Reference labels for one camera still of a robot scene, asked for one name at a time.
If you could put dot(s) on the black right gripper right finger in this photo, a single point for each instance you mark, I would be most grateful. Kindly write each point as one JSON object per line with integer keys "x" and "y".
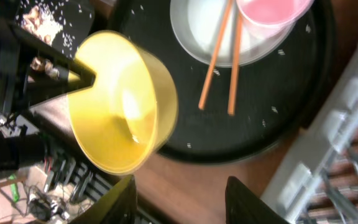
{"x": 244, "y": 207}

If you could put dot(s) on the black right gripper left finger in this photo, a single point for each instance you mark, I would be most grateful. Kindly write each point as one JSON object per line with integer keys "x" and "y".
{"x": 118, "y": 206}

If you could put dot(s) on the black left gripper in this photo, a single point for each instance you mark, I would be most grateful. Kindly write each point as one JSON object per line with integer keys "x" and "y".
{"x": 17, "y": 50}

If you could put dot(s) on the food leftovers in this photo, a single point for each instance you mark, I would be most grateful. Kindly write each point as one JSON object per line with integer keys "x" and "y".
{"x": 41, "y": 23}

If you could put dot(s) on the yellow bowl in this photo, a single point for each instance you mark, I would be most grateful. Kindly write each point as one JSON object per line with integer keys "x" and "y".
{"x": 130, "y": 111}

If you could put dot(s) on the grey dishwasher rack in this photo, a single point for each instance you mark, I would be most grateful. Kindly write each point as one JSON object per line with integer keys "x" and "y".
{"x": 305, "y": 165}

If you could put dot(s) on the right wooden chopstick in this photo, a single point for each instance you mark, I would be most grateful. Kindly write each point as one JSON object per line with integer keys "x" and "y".
{"x": 235, "y": 67}

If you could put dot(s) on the wooden chopstick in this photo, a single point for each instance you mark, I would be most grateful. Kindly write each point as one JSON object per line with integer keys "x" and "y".
{"x": 209, "y": 75}
{"x": 235, "y": 67}

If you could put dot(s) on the round black tray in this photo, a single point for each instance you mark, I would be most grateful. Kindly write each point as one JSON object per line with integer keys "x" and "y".
{"x": 273, "y": 93}

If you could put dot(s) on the left wooden chopstick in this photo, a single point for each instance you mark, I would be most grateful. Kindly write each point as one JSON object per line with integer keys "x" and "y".
{"x": 209, "y": 75}

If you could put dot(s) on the grey plate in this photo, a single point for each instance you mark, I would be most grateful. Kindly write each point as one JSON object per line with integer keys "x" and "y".
{"x": 196, "y": 25}

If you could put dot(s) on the pink cup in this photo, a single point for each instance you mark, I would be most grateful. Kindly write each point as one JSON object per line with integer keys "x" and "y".
{"x": 266, "y": 18}

